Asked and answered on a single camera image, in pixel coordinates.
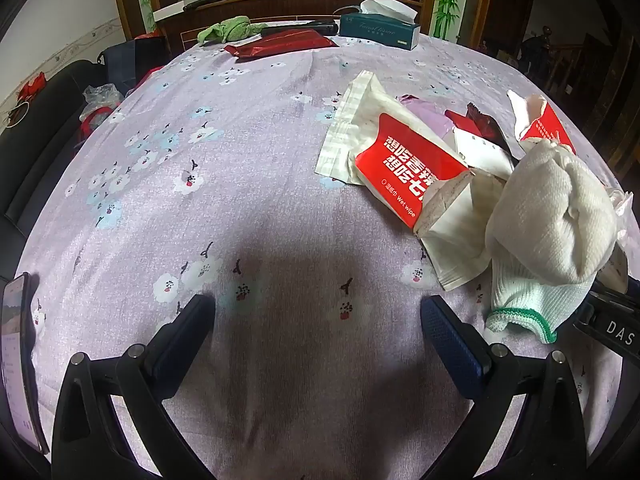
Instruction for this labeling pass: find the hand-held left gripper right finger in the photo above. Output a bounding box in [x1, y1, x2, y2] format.
[420, 295, 588, 480]

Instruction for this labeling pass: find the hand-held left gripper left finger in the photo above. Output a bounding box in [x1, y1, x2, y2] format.
[50, 294, 217, 480]

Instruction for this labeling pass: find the torn red white packet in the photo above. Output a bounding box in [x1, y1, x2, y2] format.
[506, 89, 577, 156]

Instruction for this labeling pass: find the dark red candy wrapper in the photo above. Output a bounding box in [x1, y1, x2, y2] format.
[445, 101, 516, 153]

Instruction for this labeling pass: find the white striped packet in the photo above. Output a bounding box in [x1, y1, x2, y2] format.
[315, 70, 401, 186]

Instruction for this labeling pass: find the person's right hand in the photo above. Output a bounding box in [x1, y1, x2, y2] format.
[484, 139, 621, 345]

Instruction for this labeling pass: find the opened white packet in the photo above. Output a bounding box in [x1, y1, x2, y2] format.
[412, 169, 506, 291]

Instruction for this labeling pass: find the black smartphone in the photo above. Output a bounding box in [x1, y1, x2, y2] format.
[0, 271, 51, 456]

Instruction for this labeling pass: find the red white wet wipe packet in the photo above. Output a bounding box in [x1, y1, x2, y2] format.
[354, 112, 473, 221]

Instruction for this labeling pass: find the small white paper packet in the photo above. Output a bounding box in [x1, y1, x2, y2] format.
[452, 127, 518, 181]

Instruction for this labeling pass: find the purple packet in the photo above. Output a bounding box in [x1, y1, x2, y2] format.
[397, 94, 458, 151]

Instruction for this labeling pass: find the black sofa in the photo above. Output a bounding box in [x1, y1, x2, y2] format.
[0, 59, 131, 281]

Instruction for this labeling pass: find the clear plastic bag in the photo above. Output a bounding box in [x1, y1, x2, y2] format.
[80, 82, 123, 121]

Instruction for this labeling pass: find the dark blue bag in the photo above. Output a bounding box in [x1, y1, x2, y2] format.
[97, 37, 168, 98]

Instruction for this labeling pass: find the red cloth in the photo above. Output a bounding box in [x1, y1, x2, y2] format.
[17, 72, 47, 103]

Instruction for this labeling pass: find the red foil packet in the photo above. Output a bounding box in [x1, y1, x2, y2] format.
[222, 29, 338, 61]

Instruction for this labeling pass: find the green cloth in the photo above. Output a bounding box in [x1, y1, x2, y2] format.
[196, 16, 271, 47]

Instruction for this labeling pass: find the teal tissue box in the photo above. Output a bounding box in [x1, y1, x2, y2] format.
[338, 0, 421, 52]

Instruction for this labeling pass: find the long black object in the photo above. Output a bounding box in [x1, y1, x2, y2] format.
[260, 20, 337, 38]

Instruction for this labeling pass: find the wooden cabinet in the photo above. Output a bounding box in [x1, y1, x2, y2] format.
[110, 0, 441, 56]

